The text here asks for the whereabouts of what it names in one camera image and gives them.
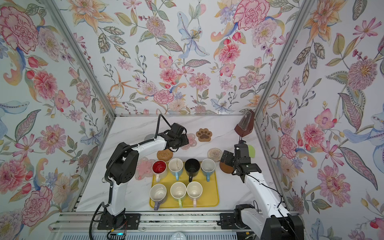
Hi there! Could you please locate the red brown metronome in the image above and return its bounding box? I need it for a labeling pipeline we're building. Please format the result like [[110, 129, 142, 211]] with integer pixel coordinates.
[[234, 110, 255, 138]]

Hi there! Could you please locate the colourful embroidered coaster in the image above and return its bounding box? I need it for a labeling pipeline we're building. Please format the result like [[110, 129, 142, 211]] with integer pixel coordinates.
[[207, 148, 223, 162]]

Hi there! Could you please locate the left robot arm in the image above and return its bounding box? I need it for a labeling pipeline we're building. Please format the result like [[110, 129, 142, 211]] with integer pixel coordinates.
[[101, 123, 189, 229]]

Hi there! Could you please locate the black mug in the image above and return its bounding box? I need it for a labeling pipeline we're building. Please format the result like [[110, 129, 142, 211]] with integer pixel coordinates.
[[185, 159, 201, 183]]

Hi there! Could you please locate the pink flower coaster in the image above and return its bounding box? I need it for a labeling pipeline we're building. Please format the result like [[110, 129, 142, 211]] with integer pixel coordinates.
[[135, 157, 155, 181], [182, 134, 197, 150]]

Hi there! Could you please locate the green handle mug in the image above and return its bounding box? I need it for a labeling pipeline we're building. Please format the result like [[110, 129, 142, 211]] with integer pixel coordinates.
[[170, 182, 187, 208]]

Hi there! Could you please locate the light blue mug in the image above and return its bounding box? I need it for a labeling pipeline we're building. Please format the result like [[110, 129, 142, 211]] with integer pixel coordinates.
[[168, 158, 184, 181]]

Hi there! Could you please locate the teal blue mug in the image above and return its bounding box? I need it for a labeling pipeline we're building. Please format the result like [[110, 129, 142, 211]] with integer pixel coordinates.
[[201, 159, 216, 182]]

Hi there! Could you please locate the red interior mug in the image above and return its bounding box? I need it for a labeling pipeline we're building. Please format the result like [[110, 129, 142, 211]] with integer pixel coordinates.
[[152, 160, 168, 183]]

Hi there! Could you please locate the brown paw coaster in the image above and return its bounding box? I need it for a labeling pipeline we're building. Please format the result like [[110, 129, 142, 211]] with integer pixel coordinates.
[[196, 128, 213, 142]]

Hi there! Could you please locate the pink handle mug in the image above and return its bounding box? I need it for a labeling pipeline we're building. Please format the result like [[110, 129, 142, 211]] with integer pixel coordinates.
[[187, 182, 203, 208]]

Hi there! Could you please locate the rattan woven coaster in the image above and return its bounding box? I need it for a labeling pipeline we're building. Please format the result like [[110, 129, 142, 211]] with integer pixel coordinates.
[[157, 149, 174, 162]]

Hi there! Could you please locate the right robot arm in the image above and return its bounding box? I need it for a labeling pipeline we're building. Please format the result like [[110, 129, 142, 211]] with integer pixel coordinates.
[[220, 140, 305, 240]]

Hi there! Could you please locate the purple handle mug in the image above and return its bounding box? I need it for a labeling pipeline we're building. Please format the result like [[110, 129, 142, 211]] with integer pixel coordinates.
[[150, 184, 167, 211]]

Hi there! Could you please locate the brown wooden round coaster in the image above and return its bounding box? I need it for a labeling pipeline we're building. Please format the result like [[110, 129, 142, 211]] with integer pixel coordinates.
[[219, 162, 234, 174]]

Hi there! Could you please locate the green spatula wooden handle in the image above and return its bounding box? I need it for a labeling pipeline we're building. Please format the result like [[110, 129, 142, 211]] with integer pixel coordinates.
[[248, 145, 256, 159]]

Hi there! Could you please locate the yellow tray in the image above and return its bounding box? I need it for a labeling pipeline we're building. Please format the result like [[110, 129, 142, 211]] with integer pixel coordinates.
[[149, 169, 219, 211]]

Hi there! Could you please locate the grey woven coaster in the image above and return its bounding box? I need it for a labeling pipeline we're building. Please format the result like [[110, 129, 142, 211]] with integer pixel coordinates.
[[144, 134, 155, 141]]

